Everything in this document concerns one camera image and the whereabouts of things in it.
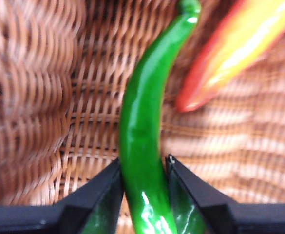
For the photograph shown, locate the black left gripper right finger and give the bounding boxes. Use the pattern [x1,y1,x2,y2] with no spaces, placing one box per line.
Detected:
[165,154,285,234]

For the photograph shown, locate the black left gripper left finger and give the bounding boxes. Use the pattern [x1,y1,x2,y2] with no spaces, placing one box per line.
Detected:
[0,157,124,234]

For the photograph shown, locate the green chili pepper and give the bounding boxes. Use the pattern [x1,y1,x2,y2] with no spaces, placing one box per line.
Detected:
[119,0,202,234]

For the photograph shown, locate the brown wicker basket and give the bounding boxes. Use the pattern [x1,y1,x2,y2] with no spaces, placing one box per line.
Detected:
[0,0,285,234]

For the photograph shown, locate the orange toy carrot green leaves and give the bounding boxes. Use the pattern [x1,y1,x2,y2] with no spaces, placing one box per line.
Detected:
[175,0,285,113]

